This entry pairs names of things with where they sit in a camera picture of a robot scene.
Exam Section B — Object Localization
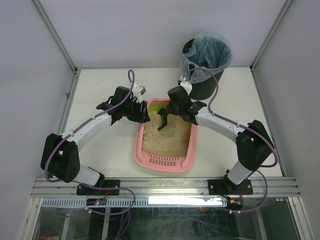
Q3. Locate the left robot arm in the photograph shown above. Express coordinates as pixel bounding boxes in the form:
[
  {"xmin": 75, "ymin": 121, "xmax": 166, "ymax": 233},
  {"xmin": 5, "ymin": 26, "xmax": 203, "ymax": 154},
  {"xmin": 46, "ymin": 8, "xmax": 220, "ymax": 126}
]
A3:
[{"xmin": 40, "ymin": 85, "xmax": 150, "ymax": 186}]

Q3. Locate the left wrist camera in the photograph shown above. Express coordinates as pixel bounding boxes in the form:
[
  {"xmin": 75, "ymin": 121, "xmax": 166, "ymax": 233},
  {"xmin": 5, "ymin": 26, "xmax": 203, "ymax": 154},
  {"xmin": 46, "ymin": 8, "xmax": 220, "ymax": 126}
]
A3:
[{"xmin": 132, "ymin": 83, "xmax": 146, "ymax": 102}]

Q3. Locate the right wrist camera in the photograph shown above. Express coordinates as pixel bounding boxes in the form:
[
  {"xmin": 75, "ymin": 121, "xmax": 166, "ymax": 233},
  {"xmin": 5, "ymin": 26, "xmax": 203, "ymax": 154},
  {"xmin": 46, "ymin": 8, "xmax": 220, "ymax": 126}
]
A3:
[{"xmin": 177, "ymin": 75, "xmax": 192, "ymax": 95}]

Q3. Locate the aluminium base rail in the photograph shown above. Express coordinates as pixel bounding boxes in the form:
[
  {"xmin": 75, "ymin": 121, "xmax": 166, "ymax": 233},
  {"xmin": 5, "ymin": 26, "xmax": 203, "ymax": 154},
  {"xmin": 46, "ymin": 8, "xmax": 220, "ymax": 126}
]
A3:
[{"xmin": 31, "ymin": 177, "xmax": 301, "ymax": 198}]

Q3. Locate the purple cable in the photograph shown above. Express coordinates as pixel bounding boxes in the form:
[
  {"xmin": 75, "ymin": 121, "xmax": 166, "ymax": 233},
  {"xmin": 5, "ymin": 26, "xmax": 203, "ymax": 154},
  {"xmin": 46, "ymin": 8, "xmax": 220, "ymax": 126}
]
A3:
[
  {"xmin": 181, "ymin": 67, "xmax": 279, "ymax": 215},
  {"xmin": 44, "ymin": 69, "xmax": 137, "ymax": 185}
]

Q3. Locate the blue plastic bin liner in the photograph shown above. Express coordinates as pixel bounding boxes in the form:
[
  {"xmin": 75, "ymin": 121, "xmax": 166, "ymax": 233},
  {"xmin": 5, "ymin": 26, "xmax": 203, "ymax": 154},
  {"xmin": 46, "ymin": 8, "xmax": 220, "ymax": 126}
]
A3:
[{"xmin": 180, "ymin": 30, "xmax": 233, "ymax": 84}]

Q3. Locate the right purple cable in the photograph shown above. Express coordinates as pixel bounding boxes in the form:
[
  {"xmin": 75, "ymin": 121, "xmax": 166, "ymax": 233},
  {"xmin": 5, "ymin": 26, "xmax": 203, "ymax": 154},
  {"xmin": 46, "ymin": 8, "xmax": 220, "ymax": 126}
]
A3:
[{"xmin": 181, "ymin": 67, "xmax": 279, "ymax": 215}]

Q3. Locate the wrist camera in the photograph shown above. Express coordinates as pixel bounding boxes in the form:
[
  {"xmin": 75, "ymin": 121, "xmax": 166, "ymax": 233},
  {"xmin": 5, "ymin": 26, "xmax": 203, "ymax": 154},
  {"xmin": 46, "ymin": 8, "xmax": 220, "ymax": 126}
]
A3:
[
  {"xmin": 132, "ymin": 83, "xmax": 146, "ymax": 102},
  {"xmin": 177, "ymin": 75, "xmax": 192, "ymax": 95}
]

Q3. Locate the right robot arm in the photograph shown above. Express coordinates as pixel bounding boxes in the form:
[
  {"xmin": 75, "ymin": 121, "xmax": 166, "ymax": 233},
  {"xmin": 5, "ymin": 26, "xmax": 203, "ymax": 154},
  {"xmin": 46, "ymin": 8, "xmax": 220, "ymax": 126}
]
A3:
[{"xmin": 158, "ymin": 86, "xmax": 279, "ymax": 188}]

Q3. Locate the beige cat litter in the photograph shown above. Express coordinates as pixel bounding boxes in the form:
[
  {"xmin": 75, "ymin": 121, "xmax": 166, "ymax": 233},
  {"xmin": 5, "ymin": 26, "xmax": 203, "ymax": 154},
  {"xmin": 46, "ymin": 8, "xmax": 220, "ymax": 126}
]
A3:
[{"xmin": 142, "ymin": 111, "xmax": 192, "ymax": 157}]

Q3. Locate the pink litter box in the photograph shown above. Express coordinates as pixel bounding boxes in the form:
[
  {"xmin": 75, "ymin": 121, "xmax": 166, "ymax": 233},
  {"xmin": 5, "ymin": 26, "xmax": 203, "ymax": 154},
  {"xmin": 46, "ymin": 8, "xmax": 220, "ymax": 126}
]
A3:
[{"xmin": 133, "ymin": 98, "xmax": 198, "ymax": 173}]

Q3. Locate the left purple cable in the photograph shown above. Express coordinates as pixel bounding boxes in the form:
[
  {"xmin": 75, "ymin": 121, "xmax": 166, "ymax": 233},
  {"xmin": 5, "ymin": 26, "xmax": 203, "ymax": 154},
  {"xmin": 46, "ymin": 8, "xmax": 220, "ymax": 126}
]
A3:
[{"xmin": 44, "ymin": 69, "xmax": 137, "ymax": 185}]

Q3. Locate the black litter scoop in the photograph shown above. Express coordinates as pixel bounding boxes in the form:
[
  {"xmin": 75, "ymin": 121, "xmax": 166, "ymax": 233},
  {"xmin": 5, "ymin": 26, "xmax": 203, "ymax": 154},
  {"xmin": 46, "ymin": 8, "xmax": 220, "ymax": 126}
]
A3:
[{"xmin": 157, "ymin": 108, "xmax": 168, "ymax": 131}]

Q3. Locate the black trash bin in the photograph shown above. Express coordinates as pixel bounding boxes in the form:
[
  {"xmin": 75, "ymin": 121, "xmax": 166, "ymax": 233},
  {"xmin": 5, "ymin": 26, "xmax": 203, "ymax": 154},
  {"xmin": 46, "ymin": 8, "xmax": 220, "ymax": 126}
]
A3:
[{"xmin": 182, "ymin": 38, "xmax": 224, "ymax": 100}]

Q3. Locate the litter clump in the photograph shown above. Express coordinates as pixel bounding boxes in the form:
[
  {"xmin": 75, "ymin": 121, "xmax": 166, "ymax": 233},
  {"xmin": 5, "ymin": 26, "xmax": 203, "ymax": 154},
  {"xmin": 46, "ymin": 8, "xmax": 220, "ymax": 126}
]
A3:
[{"xmin": 143, "ymin": 134, "xmax": 152, "ymax": 141}]

